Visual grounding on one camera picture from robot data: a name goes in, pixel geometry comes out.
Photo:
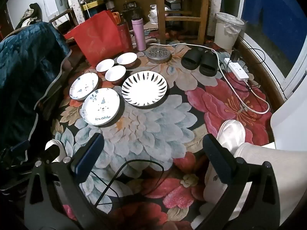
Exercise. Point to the white slipper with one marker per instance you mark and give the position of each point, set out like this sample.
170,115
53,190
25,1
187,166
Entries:
54,148
231,134

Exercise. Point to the white power strip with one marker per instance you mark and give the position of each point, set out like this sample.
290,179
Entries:
236,70

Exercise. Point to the wooden stool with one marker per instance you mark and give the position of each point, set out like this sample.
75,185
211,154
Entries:
161,16

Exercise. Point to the white trash bin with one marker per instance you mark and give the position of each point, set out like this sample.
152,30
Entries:
227,30

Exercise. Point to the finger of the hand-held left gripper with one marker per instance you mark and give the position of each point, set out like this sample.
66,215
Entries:
22,145

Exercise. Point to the yellow box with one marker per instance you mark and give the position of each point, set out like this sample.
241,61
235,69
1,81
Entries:
92,4

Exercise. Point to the dark picture frame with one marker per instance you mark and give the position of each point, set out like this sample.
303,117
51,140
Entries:
131,10

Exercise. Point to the dark blue quilted coat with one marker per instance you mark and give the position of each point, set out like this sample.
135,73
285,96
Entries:
26,76

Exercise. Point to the dark patterned cloth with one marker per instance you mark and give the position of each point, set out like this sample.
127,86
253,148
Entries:
30,14

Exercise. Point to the white plastic basket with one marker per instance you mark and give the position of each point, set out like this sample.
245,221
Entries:
153,19

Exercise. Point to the black charger plug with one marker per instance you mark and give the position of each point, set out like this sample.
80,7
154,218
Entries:
234,56

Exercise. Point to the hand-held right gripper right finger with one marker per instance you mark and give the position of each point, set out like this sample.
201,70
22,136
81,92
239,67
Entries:
218,159

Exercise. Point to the wooden side table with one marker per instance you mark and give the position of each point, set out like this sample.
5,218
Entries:
64,19

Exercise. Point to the round perforated metal tin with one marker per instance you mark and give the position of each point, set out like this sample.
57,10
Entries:
158,54

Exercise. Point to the person's white trouser leg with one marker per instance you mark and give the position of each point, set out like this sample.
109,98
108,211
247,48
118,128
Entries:
239,172

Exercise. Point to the black slipper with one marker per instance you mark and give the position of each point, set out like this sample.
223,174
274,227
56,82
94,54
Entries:
209,63
191,57

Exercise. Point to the black striped white plate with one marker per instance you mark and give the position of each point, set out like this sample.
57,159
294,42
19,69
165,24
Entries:
144,89

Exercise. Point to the orange cup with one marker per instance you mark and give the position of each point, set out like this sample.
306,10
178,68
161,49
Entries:
115,16

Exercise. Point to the white bowl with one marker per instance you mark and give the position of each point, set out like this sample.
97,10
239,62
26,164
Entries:
115,73
105,65
127,58

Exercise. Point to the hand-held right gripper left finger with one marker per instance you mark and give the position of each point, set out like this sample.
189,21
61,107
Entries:
90,157

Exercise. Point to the red paper bag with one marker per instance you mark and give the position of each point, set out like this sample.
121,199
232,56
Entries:
96,38

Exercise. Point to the cartoon printed white plate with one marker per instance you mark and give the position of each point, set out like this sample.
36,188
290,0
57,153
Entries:
84,85
100,106

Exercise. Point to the white vase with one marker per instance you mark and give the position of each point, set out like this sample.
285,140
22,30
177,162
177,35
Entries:
153,9

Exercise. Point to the blue door panel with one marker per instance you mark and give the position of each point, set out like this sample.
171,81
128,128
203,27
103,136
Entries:
275,16

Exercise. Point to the pink bottle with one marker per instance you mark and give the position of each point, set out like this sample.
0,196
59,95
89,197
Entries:
139,34

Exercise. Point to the green thermos jug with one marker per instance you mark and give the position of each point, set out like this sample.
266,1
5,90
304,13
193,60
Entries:
59,2

